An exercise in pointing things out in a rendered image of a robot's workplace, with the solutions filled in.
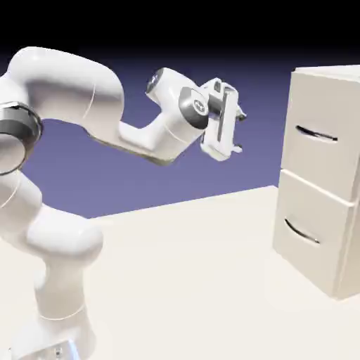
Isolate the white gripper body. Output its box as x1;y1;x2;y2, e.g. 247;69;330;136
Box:
200;85;240;162

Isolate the curved dark metal handle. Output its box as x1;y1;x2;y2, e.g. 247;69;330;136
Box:
295;125;339;143
283;218;321;245

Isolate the white drawer front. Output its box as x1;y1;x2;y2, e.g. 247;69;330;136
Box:
271;169;356;300
280;70;360;204

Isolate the white cabinet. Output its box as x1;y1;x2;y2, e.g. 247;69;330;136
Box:
271;64;360;301

